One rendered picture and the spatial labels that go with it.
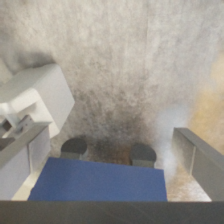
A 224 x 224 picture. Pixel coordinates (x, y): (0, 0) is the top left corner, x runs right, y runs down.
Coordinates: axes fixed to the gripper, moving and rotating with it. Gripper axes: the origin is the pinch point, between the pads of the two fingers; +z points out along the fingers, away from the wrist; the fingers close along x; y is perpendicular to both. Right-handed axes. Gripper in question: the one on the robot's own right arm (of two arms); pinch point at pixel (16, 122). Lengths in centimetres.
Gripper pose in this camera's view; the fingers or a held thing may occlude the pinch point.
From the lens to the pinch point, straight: 55.1
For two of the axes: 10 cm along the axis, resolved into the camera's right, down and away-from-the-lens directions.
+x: -9.7, 1.0, 2.3
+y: -2.2, -7.8, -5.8
